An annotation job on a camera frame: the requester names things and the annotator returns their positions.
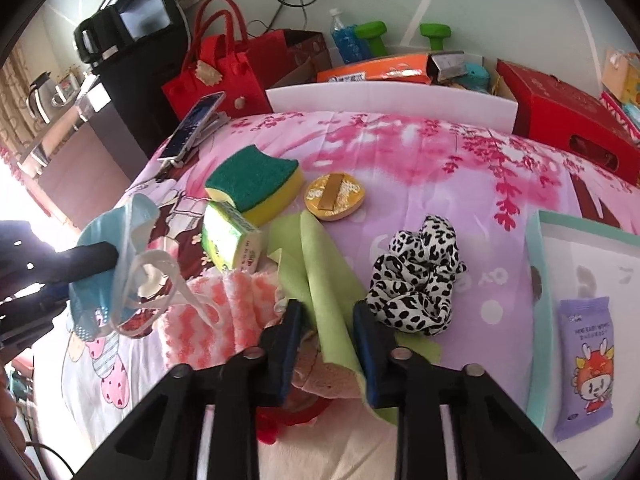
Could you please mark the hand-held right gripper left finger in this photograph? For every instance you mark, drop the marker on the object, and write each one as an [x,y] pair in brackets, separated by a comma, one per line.
[295,330]

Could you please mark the red felt bag with flower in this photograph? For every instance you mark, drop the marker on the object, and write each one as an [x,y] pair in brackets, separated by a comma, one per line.
[220,85]

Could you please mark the wooden counter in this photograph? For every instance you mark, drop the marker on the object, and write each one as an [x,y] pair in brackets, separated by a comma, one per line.
[85,175]

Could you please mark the green yellow tissue pack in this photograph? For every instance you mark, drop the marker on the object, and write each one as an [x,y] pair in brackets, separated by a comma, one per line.
[230,240]

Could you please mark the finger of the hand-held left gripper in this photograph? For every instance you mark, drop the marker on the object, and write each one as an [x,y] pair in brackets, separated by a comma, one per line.
[37,301]
[90,257]

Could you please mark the red soft cloth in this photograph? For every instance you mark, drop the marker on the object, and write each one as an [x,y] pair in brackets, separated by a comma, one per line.
[272,427]

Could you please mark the steel kettle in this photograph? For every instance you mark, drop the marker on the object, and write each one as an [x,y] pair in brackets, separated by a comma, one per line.
[50,95]

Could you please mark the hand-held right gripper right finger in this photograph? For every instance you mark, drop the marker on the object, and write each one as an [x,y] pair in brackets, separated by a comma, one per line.
[365,340]

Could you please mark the green dumbbell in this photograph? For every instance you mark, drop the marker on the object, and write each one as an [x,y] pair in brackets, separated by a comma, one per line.
[435,35]
[372,37]

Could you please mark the red white patterned box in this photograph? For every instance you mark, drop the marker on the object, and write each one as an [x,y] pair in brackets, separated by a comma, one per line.
[625,112]

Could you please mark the orange cardboard box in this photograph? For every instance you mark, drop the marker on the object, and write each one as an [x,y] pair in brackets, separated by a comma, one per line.
[380,67]

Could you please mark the small grey box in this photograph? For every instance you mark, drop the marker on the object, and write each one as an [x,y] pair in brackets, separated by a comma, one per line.
[447,65]

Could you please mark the black coffee machine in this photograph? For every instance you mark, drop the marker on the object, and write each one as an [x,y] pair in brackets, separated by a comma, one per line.
[100,35]

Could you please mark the light green cloth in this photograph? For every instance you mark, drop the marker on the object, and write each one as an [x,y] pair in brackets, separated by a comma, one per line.
[310,260]

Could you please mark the purple snack packet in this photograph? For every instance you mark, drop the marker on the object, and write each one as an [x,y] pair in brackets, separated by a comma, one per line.
[585,330]

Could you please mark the pink printed blanket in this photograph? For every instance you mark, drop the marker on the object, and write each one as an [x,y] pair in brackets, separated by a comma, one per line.
[425,160]

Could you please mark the blue water bottle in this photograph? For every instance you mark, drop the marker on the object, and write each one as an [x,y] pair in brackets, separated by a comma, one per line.
[345,42]

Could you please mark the red cardboard box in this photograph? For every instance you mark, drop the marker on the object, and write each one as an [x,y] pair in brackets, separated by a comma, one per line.
[560,105]

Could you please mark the teal container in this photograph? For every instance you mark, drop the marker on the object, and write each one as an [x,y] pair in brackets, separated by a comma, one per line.
[475,77]

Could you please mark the green yellow sponge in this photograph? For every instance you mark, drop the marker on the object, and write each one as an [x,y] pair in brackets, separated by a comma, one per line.
[250,170]

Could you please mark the pink white striped towel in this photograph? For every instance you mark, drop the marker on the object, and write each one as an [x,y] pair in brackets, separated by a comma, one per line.
[210,310]

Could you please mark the teal rimmed white tray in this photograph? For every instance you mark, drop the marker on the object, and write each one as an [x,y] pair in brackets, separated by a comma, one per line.
[580,245]

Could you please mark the phone stand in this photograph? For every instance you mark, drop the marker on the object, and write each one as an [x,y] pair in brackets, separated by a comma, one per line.
[176,164]

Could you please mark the dark brown cardboard box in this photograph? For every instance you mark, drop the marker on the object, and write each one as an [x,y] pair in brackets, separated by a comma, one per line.
[305,55]

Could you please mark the blue face mask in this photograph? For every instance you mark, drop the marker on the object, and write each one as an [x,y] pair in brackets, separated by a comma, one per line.
[100,230]

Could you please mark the black cabinet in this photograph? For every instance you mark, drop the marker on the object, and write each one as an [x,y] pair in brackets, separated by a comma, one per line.
[135,90]

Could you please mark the yellow gift box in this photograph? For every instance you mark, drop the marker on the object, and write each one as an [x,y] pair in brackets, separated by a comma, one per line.
[622,80]

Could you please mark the plain red bag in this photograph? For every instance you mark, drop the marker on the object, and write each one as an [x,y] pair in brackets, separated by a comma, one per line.
[265,60]

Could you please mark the small yellow round packet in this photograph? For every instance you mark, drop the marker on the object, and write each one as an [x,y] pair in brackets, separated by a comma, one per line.
[345,200]

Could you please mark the black white leopard scrunchie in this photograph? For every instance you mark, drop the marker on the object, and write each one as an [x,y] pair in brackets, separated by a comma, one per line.
[415,280]

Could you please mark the smartphone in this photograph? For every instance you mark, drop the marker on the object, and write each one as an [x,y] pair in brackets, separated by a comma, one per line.
[192,125]

